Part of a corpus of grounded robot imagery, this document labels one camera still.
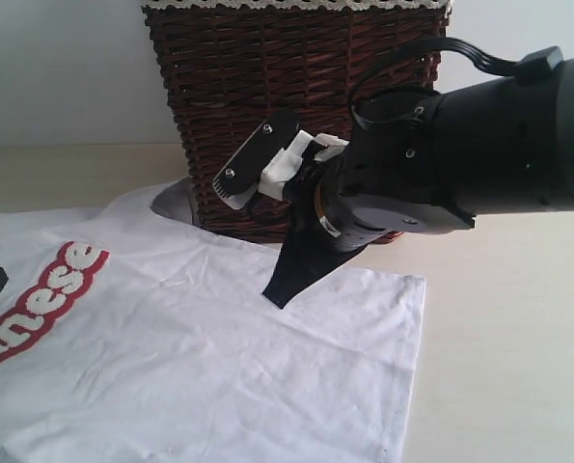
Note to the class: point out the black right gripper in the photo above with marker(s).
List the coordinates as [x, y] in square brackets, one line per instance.
[386, 179]

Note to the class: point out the white shirt with red lettering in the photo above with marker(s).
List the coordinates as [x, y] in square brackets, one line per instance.
[129, 337]

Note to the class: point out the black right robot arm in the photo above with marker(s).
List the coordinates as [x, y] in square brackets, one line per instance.
[506, 146]

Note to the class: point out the dark brown wicker basket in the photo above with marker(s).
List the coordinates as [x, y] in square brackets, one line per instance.
[225, 70]

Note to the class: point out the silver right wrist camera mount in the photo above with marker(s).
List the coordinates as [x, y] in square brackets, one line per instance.
[272, 156]

